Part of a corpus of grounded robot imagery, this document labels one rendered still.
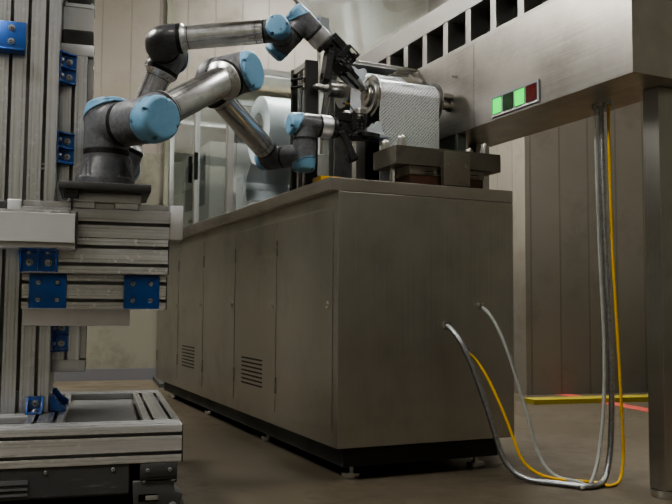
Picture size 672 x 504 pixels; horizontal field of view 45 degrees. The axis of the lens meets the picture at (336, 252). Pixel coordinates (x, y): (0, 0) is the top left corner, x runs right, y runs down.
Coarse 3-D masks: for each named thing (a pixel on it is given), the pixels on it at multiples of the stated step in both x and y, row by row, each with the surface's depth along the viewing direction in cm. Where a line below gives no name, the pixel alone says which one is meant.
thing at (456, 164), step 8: (448, 152) 264; (456, 152) 265; (448, 160) 264; (456, 160) 265; (464, 160) 267; (448, 168) 264; (456, 168) 265; (464, 168) 266; (448, 176) 264; (456, 176) 265; (464, 176) 266; (448, 184) 263; (456, 184) 265; (464, 184) 266
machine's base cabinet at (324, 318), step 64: (192, 256) 399; (256, 256) 310; (320, 256) 253; (384, 256) 248; (448, 256) 257; (512, 256) 267; (192, 320) 394; (256, 320) 307; (320, 320) 251; (384, 320) 247; (448, 320) 256; (512, 320) 266; (192, 384) 391; (256, 384) 304; (320, 384) 250; (384, 384) 245; (448, 384) 254; (512, 384) 264; (320, 448) 259; (384, 448) 248; (448, 448) 258
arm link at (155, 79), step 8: (176, 56) 270; (184, 56) 276; (144, 64) 275; (152, 64) 272; (160, 64) 272; (168, 64) 272; (176, 64) 274; (184, 64) 280; (152, 72) 273; (160, 72) 272; (168, 72) 273; (176, 72) 276; (144, 80) 274; (152, 80) 273; (160, 80) 273; (168, 80) 275; (144, 88) 273; (152, 88) 273; (160, 88) 274; (136, 96) 274; (136, 152) 272; (136, 160) 273; (136, 168) 275; (136, 176) 278
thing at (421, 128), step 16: (384, 112) 280; (400, 112) 283; (416, 112) 285; (432, 112) 288; (384, 128) 280; (400, 128) 282; (416, 128) 285; (432, 128) 288; (416, 144) 285; (432, 144) 287
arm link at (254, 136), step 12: (204, 72) 239; (216, 108) 250; (228, 108) 251; (240, 108) 254; (228, 120) 255; (240, 120) 256; (252, 120) 259; (240, 132) 259; (252, 132) 260; (264, 132) 265; (252, 144) 263; (264, 144) 265; (264, 156) 268; (276, 156) 269; (264, 168) 274; (276, 168) 272
